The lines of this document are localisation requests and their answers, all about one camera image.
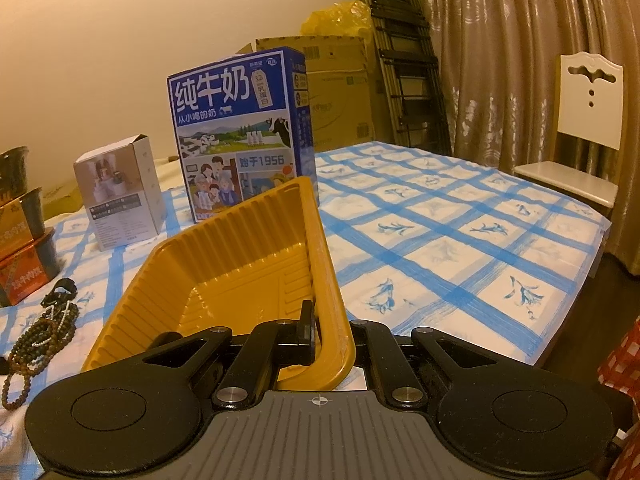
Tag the yellow plastic bag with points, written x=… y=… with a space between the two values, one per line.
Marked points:
x=340 y=20

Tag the yellow plastic tray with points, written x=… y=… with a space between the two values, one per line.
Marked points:
x=240 y=270

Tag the red instant noodle bowl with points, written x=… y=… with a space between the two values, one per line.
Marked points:
x=27 y=270

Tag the large brown cardboard box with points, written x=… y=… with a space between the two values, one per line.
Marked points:
x=340 y=90

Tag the gold instant noodle bowl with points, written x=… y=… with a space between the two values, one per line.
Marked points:
x=20 y=222

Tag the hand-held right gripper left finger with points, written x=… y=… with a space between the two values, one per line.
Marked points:
x=306 y=332

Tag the beige patterned curtain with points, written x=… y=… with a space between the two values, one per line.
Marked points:
x=510 y=60

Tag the red checked cloth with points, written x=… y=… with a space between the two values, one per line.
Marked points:
x=625 y=400

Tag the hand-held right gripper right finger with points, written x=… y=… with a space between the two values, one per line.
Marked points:
x=362 y=332

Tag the white wooden chair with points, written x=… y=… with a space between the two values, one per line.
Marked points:
x=590 y=110

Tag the blue milk carton box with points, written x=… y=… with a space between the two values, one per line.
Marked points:
x=235 y=125

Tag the open brown cardboard box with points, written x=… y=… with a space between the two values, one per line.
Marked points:
x=246 y=49

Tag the blue checked tablecloth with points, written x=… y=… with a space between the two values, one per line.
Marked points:
x=450 y=240

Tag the small white product box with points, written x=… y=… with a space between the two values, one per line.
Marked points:
x=120 y=195

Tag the folding ladder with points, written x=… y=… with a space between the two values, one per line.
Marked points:
x=405 y=60

